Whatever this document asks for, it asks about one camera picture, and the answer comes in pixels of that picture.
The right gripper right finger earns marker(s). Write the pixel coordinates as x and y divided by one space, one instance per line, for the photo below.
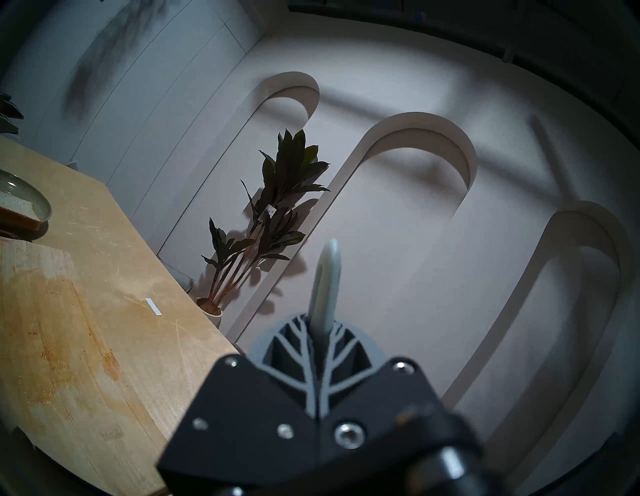
380 410

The wooden cutting board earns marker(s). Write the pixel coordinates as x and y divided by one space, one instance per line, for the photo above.
50 350

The tall potted dark-leaved plant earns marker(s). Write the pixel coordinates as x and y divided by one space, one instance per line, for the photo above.
285 170

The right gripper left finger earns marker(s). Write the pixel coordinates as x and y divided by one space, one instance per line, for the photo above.
250 415

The small white paper strip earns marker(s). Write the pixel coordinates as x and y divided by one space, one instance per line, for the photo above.
153 307

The round pale green plate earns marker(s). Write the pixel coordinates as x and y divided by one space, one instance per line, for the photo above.
25 187

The slice of brown bread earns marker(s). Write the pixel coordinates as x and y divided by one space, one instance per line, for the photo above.
15 207

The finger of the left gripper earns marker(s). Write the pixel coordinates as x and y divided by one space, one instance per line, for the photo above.
7 127
10 107

